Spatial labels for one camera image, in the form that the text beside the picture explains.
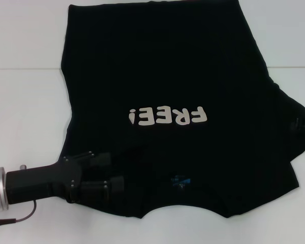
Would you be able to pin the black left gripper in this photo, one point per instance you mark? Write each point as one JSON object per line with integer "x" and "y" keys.
{"x": 40, "y": 180}

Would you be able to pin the black shirt with FREE print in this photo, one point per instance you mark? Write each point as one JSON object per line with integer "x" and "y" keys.
{"x": 152, "y": 63}

